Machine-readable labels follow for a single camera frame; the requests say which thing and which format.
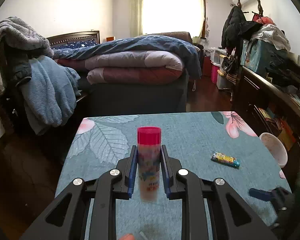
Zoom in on white sheer curtain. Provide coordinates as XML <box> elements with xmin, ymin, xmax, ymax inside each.
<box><xmin>130</xmin><ymin>0</ymin><xmax>205</xmax><ymax>37</ymax></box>

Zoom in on black suitcase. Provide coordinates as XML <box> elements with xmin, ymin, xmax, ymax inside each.
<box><xmin>193</xmin><ymin>43</ymin><xmax>205</xmax><ymax>71</ymax></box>

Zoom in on bed with dark frame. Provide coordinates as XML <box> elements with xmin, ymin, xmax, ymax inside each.
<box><xmin>51</xmin><ymin>43</ymin><xmax>189</xmax><ymax>116</ymax></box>

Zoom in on blue star-pattern duvet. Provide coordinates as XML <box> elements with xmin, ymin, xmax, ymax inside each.
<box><xmin>52</xmin><ymin>35</ymin><xmax>202</xmax><ymax>79</ymax></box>

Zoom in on dark wooden cabinet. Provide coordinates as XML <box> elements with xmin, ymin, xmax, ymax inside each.
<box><xmin>232</xmin><ymin>65</ymin><xmax>300</xmax><ymax>158</ymax></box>

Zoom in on white tube with pink cap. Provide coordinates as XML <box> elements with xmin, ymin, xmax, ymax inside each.
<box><xmin>137</xmin><ymin>126</ymin><xmax>161</xmax><ymax>202</ymax></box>

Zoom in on pink and red folded quilt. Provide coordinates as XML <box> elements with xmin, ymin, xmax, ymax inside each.
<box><xmin>55</xmin><ymin>50</ymin><xmax>184</xmax><ymax>85</ymax></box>

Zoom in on pink storage container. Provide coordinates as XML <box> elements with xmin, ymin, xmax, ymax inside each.
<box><xmin>210</xmin><ymin>64</ymin><xmax>219</xmax><ymax>84</ymax></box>

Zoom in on teal floral tablecloth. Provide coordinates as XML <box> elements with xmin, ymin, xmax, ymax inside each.
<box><xmin>57</xmin><ymin>112</ymin><xmax>289</xmax><ymax>239</ymax></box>

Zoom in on white pink-dotted trash bin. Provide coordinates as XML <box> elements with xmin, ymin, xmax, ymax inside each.
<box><xmin>259</xmin><ymin>133</ymin><xmax>288</xmax><ymax>168</ymax></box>

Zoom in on light blue fleece blanket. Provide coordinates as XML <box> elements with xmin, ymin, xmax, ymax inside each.
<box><xmin>20</xmin><ymin>56</ymin><xmax>80</xmax><ymax>134</ymax></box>

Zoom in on yellow teal candy wrapper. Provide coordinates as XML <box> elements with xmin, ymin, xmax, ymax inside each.
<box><xmin>211</xmin><ymin>152</ymin><xmax>240</xmax><ymax>168</ymax></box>

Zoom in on black hanging jacket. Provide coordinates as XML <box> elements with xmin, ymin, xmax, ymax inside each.
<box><xmin>221</xmin><ymin>6</ymin><xmax>263</xmax><ymax>49</ymax></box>

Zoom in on pile of clothes on cabinet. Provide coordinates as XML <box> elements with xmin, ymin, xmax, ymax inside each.
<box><xmin>250</xmin><ymin>17</ymin><xmax>300</xmax><ymax>97</ymax></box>

